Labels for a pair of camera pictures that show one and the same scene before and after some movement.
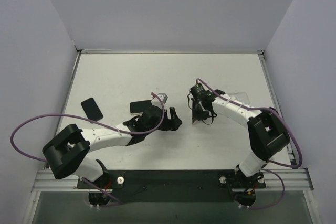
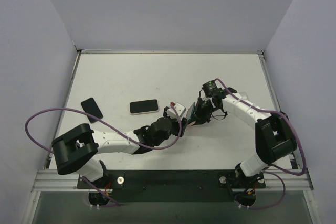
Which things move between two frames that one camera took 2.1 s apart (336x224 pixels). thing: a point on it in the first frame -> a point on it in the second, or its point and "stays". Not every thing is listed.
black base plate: x=174 y=186 stays
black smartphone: x=91 y=109 stays
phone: x=139 y=106 stays
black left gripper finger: x=175 y=123 -> x=184 y=123
